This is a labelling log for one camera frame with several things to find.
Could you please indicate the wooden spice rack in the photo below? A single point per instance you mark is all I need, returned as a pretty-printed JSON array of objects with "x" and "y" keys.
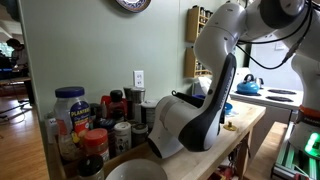
[{"x": 193, "y": 23}]

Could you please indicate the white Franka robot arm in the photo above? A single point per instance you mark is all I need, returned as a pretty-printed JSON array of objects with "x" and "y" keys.
[{"x": 216, "y": 40}]

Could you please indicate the white wall outlet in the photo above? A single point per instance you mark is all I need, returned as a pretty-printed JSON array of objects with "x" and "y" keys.
[{"x": 138, "y": 78}]

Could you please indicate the can with silver lid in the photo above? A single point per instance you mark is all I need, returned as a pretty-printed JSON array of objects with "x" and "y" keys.
[{"x": 148, "y": 111}]

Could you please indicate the small jar with dark lid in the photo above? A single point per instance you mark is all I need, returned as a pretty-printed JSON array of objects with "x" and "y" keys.
[{"x": 140, "y": 135}]

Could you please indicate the wooden tray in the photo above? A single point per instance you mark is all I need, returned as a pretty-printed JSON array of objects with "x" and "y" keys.
[{"x": 133, "y": 153}]

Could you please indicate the dark jar with blue lid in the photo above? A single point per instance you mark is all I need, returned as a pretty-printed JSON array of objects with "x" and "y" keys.
[{"x": 106, "y": 128}]

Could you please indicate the decorative wall plate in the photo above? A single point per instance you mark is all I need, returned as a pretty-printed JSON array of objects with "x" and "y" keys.
[{"x": 133, "y": 4}]

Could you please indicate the white bowl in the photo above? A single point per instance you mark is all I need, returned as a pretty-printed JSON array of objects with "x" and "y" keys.
[{"x": 136, "y": 170}]

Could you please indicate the red bottle with black cap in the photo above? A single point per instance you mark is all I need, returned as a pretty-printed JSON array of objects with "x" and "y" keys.
[{"x": 116, "y": 103}]

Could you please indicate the small gold metal lid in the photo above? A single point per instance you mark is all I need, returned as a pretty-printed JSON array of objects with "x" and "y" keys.
[{"x": 230, "y": 126}]

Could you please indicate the white spice shaker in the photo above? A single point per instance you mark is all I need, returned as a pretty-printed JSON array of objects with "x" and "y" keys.
[{"x": 122, "y": 138}]

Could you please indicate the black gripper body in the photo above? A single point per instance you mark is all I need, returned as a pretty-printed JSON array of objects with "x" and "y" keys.
[{"x": 190, "y": 100}]

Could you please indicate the metal pepper grinder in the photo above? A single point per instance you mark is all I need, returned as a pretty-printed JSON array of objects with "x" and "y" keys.
[{"x": 135, "y": 100}]

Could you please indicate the jar with black lid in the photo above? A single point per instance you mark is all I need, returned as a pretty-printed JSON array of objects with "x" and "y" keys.
[{"x": 90, "y": 168}]

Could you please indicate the Planters jar with blue lid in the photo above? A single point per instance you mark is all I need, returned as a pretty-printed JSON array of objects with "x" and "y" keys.
[{"x": 71, "y": 113}]

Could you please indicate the spice jar with red lid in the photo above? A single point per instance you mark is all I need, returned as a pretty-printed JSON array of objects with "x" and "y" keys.
[{"x": 96, "y": 143}]

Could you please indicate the blue kettle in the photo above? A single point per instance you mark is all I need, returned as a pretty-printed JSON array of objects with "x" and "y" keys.
[{"x": 248, "y": 87}]

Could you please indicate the person in background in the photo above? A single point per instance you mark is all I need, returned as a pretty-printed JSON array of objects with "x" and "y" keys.
[{"x": 18, "y": 55}]

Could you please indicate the white stove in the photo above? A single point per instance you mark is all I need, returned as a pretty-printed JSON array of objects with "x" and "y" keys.
[{"x": 276, "y": 96}]

